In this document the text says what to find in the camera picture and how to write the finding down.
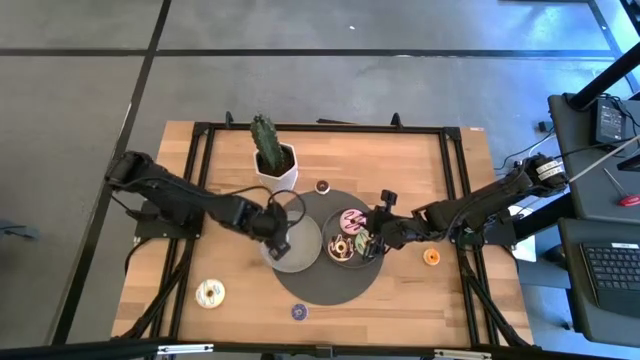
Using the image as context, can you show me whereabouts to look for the large green glazed donut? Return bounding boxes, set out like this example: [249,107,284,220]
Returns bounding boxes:
[353,229,372,255]

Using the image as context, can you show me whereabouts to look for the dark grey keyboard shelf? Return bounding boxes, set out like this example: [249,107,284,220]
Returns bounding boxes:
[557,217,640,349]

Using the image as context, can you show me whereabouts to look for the large white glazed donut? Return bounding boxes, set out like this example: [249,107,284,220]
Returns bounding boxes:
[194,278,227,310]

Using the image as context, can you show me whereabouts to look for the white faceted plant pot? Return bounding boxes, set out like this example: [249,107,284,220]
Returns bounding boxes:
[253,142,300,196]

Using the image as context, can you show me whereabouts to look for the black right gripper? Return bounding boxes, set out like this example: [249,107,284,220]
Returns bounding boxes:
[367,188,419,250]

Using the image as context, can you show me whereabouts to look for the black keyboard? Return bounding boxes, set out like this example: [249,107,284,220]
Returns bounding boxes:
[579,242,640,319]

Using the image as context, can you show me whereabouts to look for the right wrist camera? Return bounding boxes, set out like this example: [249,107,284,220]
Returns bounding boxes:
[367,233,386,262]

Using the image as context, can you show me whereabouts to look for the white paper sheet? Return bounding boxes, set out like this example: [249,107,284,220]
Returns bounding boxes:
[507,204,537,262]

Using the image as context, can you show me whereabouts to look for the dark grey plate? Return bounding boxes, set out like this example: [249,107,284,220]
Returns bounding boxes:
[321,207,385,270]

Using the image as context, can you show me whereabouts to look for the large chocolate glazed donut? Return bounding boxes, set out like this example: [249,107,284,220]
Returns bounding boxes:
[327,234,356,263]

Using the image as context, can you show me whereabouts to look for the black support beam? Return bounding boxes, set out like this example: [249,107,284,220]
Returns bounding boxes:
[512,194,574,241]

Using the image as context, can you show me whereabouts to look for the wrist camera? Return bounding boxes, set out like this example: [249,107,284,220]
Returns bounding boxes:
[367,233,386,262]
[268,238,293,262]

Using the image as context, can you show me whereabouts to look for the black left wrist camera cable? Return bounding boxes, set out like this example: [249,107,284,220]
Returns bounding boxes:
[267,188,307,232]

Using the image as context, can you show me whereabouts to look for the black diagonal rig post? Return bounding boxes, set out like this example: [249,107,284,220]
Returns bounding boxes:
[569,42,640,111]

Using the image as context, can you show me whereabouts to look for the black aluminium table frame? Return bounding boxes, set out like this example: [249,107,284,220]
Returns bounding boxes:
[113,110,535,349]

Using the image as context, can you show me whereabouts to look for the round dark grey woven placemat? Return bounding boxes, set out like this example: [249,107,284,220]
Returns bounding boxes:
[273,189,387,307]

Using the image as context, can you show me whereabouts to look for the silver frame bracket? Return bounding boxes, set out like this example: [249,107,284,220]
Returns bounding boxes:
[157,343,215,356]
[433,348,494,360]

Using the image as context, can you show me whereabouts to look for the green cactus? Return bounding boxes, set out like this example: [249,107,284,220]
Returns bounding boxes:
[249,113,287,171]

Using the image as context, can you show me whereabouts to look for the large pink glazed donut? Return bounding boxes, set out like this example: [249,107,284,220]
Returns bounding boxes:
[339,208,369,236]

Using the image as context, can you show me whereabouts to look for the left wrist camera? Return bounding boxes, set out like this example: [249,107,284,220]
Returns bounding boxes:
[268,238,293,262]

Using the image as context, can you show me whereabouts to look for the dark grey side desk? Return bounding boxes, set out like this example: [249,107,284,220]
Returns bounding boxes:
[548,92,640,221]

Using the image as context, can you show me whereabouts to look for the black power box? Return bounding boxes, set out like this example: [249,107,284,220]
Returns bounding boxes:
[594,97,627,147]

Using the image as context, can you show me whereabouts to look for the white cable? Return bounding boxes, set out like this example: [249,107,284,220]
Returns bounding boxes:
[567,133,640,184]

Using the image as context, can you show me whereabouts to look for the red-handled screwdriver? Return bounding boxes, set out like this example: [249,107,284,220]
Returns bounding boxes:
[602,167,640,208]

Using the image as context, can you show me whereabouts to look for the black rig crossbeam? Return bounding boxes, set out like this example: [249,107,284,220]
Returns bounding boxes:
[0,337,640,360]

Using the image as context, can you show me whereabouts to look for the light grey plate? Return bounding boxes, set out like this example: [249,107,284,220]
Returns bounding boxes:
[259,209,324,275]

